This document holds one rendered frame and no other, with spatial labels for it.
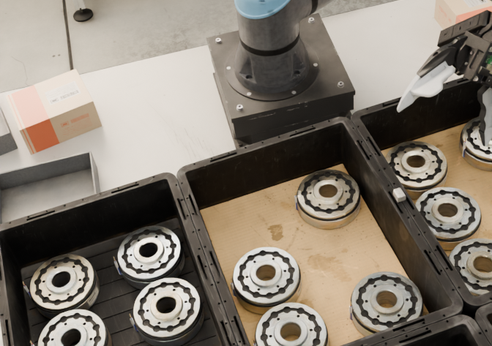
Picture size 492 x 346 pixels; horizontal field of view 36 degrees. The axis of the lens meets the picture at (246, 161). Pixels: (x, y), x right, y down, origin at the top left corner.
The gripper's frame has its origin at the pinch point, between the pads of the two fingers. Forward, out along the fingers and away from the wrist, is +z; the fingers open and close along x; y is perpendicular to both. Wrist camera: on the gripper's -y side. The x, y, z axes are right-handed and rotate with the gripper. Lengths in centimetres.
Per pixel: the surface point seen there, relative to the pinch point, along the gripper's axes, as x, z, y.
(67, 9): -42, 44, -226
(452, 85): 10.0, -4.8, -19.0
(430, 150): 10.2, 6.3, -16.0
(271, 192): -11.0, 23.6, -20.0
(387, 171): -0.6, 10.0, -6.4
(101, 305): -33, 46, -9
